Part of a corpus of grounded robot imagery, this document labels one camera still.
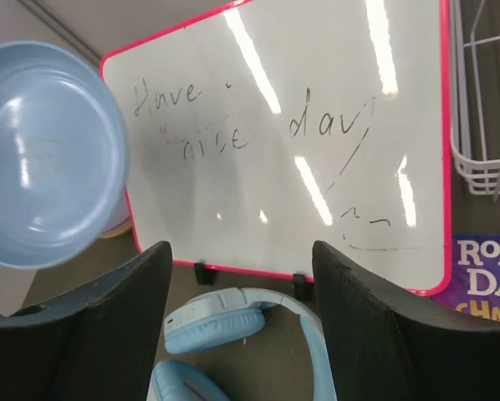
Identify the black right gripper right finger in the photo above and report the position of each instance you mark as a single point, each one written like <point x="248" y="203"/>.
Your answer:
<point x="386" y="343"/>

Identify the purple plate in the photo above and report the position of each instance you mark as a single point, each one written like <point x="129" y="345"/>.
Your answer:
<point x="120" y="215"/>

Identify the Roald Dahl paperback book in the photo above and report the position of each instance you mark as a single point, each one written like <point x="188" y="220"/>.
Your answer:
<point x="474" y="287"/>

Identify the blue headphones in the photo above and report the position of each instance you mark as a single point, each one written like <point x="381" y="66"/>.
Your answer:
<point x="224" y="316"/>

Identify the blue plate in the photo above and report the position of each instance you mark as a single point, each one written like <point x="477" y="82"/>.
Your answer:
<point x="63" y="155"/>

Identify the yellow plate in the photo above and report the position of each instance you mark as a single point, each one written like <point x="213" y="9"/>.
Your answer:
<point x="117" y="231"/>

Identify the pink framed whiteboard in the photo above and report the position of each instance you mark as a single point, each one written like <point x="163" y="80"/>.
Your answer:
<point x="260" y="127"/>

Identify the white wire dish rack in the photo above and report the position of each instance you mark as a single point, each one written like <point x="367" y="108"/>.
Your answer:
<point x="475" y="60"/>

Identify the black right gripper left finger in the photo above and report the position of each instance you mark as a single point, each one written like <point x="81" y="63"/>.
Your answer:
<point x="96" y="342"/>

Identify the grey left frame post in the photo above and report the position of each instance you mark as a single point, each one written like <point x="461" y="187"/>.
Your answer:
<point x="47" y="16"/>

